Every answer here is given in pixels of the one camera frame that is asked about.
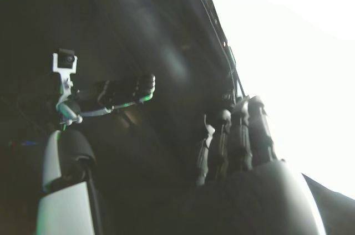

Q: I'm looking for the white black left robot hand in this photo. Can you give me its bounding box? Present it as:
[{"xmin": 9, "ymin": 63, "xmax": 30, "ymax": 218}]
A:
[{"xmin": 177, "ymin": 95, "xmax": 327, "ymax": 235}]

